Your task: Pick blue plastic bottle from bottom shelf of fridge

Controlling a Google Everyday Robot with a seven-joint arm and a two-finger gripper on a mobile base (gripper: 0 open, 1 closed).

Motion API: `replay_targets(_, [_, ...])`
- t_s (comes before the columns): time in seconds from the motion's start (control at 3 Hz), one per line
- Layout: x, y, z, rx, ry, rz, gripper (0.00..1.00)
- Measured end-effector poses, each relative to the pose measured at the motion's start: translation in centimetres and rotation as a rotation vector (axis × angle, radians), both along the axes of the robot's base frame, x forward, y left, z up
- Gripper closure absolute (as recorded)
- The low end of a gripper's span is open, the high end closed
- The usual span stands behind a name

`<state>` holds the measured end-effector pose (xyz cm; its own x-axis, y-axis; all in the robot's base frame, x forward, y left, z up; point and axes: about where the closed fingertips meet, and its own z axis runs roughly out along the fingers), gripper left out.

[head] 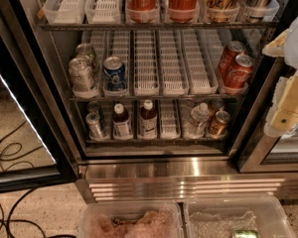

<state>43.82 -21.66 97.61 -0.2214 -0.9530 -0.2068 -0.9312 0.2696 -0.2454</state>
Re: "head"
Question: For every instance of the green can in bin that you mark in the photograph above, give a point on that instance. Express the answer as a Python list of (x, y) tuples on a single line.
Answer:
[(244, 234)]

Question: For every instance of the white can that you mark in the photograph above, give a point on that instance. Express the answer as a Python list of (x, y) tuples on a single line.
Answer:
[(86, 50), (82, 77)]

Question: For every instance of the glass fridge door left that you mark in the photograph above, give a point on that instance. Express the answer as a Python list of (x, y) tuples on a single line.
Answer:
[(38, 141)]

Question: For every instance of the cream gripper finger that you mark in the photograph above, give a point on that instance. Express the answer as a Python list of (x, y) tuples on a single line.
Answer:
[(285, 108), (276, 48)]

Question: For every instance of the red cola can rear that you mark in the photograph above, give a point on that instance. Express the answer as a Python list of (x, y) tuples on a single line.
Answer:
[(231, 50)]

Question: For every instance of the blue pepsi can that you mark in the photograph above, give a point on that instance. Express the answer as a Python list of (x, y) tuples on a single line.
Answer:
[(114, 72)]

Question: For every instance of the top wire shelf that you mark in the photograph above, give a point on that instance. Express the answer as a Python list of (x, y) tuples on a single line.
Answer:
[(159, 26)]

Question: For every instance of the white can middle rear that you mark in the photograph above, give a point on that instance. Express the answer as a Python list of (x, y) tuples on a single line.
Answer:
[(86, 50)]

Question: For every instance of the clear water bottle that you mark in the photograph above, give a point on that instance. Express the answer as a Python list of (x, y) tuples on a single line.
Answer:
[(196, 121)]

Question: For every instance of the white tray top left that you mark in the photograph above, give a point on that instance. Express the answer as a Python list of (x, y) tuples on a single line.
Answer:
[(64, 11)]

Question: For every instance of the gold can bottom rear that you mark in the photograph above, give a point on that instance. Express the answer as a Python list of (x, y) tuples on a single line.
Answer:
[(215, 105)]

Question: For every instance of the white tray middle centre right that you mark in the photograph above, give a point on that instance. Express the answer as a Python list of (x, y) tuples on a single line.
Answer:
[(173, 72)]

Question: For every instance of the brown bottle white cap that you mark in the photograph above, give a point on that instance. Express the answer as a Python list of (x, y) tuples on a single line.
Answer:
[(121, 123), (148, 121)]

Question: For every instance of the gold can bottom front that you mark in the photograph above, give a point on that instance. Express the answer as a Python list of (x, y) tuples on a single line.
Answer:
[(219, 123)]

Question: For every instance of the silver can bottom front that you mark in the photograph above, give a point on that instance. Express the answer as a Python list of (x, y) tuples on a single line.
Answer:
[(95, 128)]

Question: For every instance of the silver can bottom rear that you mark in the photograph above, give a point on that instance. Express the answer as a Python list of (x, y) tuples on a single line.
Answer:
[(94, 106)]

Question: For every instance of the wire shelf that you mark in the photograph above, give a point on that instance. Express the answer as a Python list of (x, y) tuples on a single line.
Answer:
[(156, 97), (159, 26)]

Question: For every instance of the clear bin bubble wrap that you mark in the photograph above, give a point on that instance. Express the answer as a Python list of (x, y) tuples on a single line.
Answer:
[(219, 216)]

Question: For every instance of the clear bin pink contents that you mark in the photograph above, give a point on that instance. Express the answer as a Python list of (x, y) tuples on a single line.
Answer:
[(132, 219)]

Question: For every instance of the white can middle front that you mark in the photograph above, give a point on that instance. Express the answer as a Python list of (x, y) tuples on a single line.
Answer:
[(82, 77)]

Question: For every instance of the metal fridge base grille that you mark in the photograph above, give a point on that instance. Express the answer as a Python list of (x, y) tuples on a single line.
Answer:
[(177, 180)]

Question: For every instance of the middle wire shelf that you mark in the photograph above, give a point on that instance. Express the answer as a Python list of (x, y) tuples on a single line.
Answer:
[(156, 97)]

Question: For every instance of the red cola can front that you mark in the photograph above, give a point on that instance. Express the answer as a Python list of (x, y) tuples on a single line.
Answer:
[(239, 71)]

